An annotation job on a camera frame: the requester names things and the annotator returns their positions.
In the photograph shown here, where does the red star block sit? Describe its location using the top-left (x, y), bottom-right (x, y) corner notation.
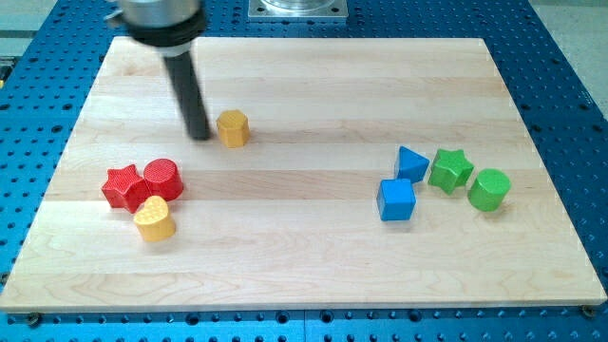
top-left (102, 164), bottom-right (150, 214)

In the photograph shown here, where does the light wooden board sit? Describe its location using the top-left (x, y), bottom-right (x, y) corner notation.
top-left (1, 37), bottom-right (606, 313)

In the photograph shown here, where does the yellow heart block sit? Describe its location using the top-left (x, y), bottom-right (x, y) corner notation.
top-left (133, 196), bottom-right (177, 242)

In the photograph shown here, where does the green star block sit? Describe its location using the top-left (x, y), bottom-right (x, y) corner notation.
top-left (427, 148), bottom-right (474, 195)

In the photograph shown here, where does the red cylinder block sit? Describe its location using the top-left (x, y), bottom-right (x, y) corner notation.
top-left (143, 159), bottom-right (184, 201)

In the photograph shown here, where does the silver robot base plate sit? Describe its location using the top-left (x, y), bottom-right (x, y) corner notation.
top-left (248, 0), bottom-right (349, 20)

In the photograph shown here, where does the blue triangle block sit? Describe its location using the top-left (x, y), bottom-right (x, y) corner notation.
top-left (394, 146), bottom-right (429, 183)

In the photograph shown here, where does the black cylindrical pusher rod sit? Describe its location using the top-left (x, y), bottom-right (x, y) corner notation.
top-left (163, 51), bottom-right (211, 141)

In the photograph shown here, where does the yellow hexagon block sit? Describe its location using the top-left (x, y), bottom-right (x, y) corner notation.
top-left (217, 109), bottom-right (250, 148)

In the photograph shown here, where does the green cylinder block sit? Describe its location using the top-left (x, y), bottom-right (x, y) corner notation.
top-left (467, 168), bottom-right (511, 212)

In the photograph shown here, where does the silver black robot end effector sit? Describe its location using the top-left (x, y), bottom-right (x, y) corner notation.
top-left (104, 0), bottom-right (206, 58)

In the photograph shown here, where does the blue perforated table plate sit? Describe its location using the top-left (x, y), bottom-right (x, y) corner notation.
top-left (1, 0), bottom-right (607, 341)

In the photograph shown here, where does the blue cube block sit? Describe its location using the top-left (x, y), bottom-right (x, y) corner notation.
top-left (376, 179), bottom-right (416, 221)

